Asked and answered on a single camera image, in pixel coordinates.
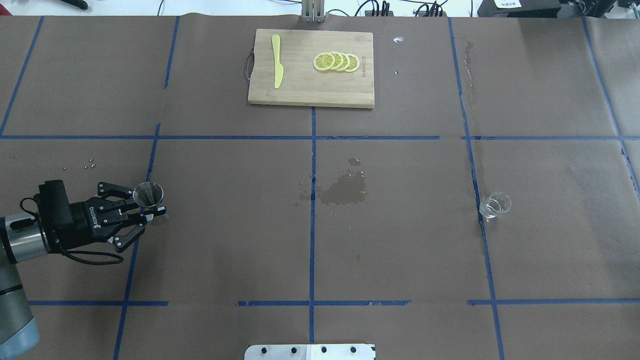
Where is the wooden cutting board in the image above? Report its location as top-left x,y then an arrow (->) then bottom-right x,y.
247,28 -> 375,109

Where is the black box with label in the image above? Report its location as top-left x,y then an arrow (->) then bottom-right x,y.
477,0 -> 562,18

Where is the lemon slice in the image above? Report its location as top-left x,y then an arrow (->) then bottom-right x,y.
329,51 -> 346,71
312,52 -> 336,72
336,53 -> 351,72
344,54 -> 361,73

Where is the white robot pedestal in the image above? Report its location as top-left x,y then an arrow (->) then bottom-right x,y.
243,343 -> 377,360

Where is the aluminium frame post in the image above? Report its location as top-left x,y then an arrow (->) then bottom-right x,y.
300,0 -> 326,24

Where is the yellow plastic knife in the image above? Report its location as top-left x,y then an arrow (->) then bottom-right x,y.
270,34 -> 285,89

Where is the black handheld tool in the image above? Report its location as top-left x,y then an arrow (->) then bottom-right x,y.
61,0 -> 89,11

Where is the steel measuring jigger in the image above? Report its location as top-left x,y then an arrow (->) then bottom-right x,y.
132,181 -> 164,200

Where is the clear glass cup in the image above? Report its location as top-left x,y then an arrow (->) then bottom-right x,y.
478,191 -> 512,220

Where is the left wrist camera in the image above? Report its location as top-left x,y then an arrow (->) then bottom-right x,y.
38,179 -> 74,233

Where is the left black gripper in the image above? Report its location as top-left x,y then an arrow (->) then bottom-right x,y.
70,182 -> 167,253

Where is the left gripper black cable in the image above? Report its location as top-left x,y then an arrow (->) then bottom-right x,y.
20,197 -> 125,266

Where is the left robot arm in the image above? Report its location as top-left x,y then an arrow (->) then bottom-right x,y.
0,179 -> 167,360

